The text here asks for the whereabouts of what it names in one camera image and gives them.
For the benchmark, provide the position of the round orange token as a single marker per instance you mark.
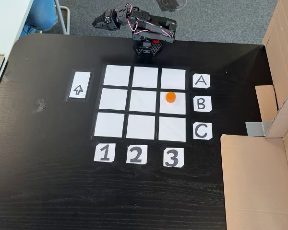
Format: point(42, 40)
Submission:
point(170, 97)

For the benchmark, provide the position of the white nine-square grid sheet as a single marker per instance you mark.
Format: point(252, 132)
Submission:
point(134, 112)

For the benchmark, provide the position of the black floor tape patch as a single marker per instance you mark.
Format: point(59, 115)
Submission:
point(168, 5)

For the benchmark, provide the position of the person's leg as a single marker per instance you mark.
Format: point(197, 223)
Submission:
point(42, 14)

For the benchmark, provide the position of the white arrow paper sheet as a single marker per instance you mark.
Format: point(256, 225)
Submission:
point(78, 85)

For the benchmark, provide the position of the white desk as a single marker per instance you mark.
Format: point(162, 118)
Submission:
point(4, 24)

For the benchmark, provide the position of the crumpled clear tape piece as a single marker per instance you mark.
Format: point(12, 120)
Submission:
point(40, 106)

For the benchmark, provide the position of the flat clear tape piece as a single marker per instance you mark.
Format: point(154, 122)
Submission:
point(7, 76)

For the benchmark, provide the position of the paper sheet letter A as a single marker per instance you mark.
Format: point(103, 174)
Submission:
point(201, 81)

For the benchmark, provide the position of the paper sheet letter B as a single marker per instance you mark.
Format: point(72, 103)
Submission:
point(202, 104)

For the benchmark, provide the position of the paper sheet number 1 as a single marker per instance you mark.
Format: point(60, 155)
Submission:
point(104, 152)

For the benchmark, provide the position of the paper sheet number 2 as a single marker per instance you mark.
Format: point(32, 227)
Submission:
point(136, 154)

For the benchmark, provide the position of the paper sheet letter C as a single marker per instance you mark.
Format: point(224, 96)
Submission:
point(202, 131)

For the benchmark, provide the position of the paper sheet number 3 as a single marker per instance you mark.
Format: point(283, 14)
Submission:
point(173, 157)

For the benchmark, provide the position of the brown cardboard box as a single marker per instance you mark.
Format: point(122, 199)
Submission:
point(256, 182)

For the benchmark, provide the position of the grey metal chair frame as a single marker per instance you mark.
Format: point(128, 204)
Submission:
point(65, 19)

